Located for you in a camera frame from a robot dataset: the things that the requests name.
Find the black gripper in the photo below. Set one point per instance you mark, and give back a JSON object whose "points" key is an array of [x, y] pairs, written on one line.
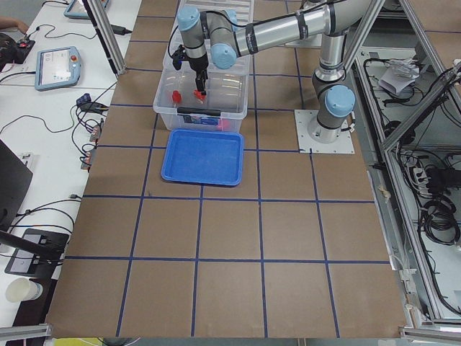
{"points": [[197, 64]]}

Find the red block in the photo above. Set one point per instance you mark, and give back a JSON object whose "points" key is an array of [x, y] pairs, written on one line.
{"points": [[225, 125], [199, 95], [176, 97]]}

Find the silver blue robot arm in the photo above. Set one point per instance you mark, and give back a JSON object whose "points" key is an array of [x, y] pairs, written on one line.
{"points": [[331, 19]]}

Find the clear plastic storage box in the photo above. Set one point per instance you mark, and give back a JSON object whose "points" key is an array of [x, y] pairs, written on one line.
{"points": [[222, 107]]}

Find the blue plastic tray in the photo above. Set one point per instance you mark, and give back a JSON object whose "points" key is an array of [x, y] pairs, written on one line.
{"points": [[204, 157]]}

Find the clear ribbed box lid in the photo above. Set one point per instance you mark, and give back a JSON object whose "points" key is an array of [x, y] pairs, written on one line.
{"points": [[209, 27]]}

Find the black power adapter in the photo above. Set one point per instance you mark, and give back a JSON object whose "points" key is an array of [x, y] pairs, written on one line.
{"points": [[119, 30]]}

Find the teach pendant tablet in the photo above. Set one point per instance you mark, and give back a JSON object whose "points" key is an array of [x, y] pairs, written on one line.
{"points": [[76, 10], [57, 68]]}

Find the black laptop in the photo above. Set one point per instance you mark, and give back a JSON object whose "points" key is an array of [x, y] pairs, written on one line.
{"points": [[15, 182]]}

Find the white paper cup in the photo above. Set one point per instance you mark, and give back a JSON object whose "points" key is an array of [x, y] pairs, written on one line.
{"points": [[23, 289]]}

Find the black box latch handle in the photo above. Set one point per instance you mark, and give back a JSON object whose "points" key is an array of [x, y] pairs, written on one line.
{"points": [[198, 111]]}

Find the aluminium frame post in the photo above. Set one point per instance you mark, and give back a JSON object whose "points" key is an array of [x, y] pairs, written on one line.
{"points": [[103, 29]]}

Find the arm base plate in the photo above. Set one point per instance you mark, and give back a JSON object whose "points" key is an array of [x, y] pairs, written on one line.
{"points": [[312, 138]]}

